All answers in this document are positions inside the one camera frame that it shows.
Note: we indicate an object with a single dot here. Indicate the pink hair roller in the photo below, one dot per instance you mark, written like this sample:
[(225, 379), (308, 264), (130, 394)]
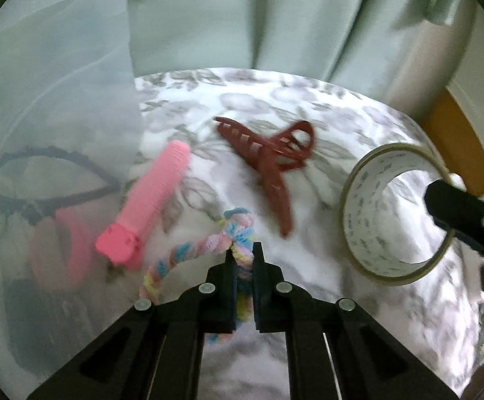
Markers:
[(150, 200)]

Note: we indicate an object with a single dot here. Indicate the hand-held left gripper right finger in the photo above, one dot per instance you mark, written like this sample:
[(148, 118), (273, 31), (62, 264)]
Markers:
[(258, 291)]

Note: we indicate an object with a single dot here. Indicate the black lace headband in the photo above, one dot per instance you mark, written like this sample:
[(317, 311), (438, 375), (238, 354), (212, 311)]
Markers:
[(17, 210)]

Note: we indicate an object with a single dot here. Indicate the green curtain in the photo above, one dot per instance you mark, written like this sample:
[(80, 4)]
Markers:
[(267, 16)]

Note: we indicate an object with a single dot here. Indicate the clear tape roll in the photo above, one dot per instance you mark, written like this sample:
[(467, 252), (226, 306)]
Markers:
[(363, 225)]

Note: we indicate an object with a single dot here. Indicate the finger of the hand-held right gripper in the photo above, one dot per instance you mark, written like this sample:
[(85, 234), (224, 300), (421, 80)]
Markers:
[(463, 208)]

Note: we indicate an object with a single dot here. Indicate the translucent plastic container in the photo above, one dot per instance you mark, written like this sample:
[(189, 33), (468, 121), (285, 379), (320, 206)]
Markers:
[(58, 91)]

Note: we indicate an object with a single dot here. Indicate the dark red claw clip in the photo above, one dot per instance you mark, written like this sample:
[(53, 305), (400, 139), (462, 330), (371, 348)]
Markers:
[(271, 162)]

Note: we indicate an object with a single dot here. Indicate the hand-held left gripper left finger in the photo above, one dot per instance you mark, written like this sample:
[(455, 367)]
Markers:
[(229, 296)]

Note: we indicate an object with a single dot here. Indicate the orange wooden board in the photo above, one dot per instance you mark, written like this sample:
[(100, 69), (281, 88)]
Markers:
[(458, 141)]

